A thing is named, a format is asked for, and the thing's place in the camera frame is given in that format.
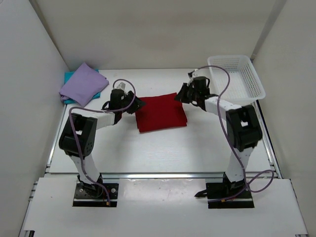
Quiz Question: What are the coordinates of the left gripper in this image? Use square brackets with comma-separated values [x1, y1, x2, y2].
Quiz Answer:
[119, 90, 146, 114]

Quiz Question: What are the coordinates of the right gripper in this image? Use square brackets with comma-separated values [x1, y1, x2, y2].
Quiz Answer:
[175, 84, 200, 105]

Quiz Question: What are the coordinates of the red t-shirt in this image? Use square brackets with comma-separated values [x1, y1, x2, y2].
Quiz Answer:
[135, 92, 188, 133]

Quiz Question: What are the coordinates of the purple t-shirt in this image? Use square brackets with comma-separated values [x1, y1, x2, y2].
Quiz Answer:
[59, 63, 109, 107]

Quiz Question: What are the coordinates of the teal t-shirt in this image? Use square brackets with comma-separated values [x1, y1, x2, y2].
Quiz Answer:
[59, 70, 109, 106]

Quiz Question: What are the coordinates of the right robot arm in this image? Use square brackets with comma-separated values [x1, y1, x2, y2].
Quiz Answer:
[174, 77, 263, 198]

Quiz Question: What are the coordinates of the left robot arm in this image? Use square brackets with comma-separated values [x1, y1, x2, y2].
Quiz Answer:
[59, 89, 146, 198]

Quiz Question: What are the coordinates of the white plastic basket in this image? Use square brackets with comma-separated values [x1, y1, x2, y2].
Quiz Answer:
[207, 55, 266, 105]

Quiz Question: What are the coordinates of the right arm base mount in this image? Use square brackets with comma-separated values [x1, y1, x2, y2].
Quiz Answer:
[195, 174, 254, 209]

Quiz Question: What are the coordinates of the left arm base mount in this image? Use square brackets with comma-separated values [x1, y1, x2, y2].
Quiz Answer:
[73, 175, 119, 207]

